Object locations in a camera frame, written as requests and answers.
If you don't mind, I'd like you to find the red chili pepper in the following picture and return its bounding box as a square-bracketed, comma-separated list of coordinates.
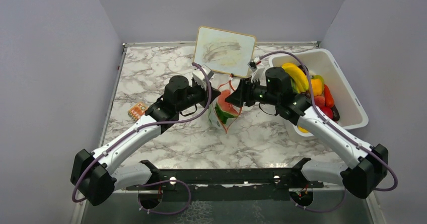
[323, 85, 335, 108]

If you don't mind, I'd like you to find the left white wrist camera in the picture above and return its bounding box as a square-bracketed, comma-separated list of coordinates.
[192, 65, 214, 90]

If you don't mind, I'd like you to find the pink peach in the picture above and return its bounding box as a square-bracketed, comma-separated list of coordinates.
[314, 95, 326, 108]

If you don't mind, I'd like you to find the clear zip top bag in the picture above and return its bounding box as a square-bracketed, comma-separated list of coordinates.
[208, 74, 242, 134]

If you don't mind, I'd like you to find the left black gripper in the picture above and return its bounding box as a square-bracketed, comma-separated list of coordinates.
[177, 80, 222, 113]

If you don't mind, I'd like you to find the small whiteboard with wood frame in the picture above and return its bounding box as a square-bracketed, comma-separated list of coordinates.
[193, 26, 257, 78]

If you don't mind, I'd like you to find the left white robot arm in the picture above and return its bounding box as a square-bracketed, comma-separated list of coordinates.
[70, 76, 220, 206]

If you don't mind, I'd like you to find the yellow banana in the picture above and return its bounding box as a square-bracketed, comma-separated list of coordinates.
[281, 62, 309, 93]

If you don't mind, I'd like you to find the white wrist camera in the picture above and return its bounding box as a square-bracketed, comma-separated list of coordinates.
[192, 65, 214, 90]
[248, 57, 264, 83]

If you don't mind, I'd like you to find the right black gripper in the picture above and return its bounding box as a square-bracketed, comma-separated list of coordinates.
[225, 76, 279, 108]

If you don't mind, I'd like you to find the orange snack packet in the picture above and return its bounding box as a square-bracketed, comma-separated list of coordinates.
[128, 102, 148, 122]

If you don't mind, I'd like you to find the yellow bell pepper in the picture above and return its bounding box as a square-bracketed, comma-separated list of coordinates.
[311, 79, 324, 97]

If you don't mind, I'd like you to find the watermelon slice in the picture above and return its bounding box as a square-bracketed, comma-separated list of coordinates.
[215, 89, 242, 127]

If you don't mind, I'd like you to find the red apple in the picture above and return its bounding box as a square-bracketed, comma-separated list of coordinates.
[320, 106, 333, 119]

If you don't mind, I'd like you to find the dark eggplant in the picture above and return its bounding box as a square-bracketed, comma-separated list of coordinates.
[331, 105, 340, 122]

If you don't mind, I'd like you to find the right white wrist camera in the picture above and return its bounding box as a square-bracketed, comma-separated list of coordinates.
[248, 57, 264, 83]

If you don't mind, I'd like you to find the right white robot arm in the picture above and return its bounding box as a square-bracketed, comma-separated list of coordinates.
[225, 67, 388, 199]

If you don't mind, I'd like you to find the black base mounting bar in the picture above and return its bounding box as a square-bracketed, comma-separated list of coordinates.
[126, 158, 324, 202]

